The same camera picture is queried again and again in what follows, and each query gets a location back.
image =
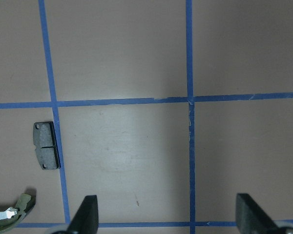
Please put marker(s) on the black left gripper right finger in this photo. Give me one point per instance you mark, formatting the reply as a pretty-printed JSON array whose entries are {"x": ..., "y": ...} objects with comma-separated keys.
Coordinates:
[{"x": 250, "y": 217}]

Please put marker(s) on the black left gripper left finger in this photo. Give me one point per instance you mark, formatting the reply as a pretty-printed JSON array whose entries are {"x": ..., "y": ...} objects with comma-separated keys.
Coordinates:
[{"x": 86, "y": 219}]

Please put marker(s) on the curved green brake shoe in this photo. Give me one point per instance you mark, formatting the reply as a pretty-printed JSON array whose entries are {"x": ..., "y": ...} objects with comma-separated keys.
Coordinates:
[{"x": 11, "y": 215}]

